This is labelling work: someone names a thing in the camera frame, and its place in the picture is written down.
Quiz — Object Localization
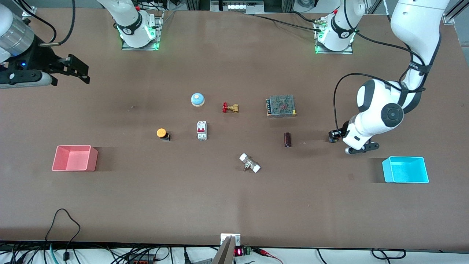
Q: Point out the metal mesh power supply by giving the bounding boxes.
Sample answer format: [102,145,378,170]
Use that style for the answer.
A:
[266,95,297,118]

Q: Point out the blue plastic bin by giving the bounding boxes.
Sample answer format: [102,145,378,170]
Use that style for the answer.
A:
[382,156,429,183]

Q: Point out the pink plastic bin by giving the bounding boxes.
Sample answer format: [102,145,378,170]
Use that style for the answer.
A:
[52,145,98,172]

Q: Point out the metal valve white caps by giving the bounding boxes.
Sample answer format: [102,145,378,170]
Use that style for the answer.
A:
[239,153,261,173]

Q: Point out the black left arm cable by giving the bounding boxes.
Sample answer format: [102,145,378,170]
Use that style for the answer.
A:
[333,27,427,139]

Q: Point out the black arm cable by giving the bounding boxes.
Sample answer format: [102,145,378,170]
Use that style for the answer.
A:
[333,27,427,139]
[15,0,76,47]

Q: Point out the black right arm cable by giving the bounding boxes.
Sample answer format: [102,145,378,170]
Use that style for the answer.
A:
[15,0,76,47]

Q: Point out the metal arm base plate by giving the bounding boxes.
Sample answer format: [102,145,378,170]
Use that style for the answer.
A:
[122,14,162,51]
[314,18,354,55]

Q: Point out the black base power cable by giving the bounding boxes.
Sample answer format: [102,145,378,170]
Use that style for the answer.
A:
[246,10,325,33]

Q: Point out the black coiled cable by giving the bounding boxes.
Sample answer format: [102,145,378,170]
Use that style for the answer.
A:
[371,248,407,260]

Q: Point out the thin black looped cable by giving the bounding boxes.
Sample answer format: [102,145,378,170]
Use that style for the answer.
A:
[45,208,81,243]

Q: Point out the red clip wire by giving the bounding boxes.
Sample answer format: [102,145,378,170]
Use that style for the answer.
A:
[252,247,284,264]

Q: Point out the grey metal camera mount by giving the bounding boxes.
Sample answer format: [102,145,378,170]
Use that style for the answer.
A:
[211,233,241,264]

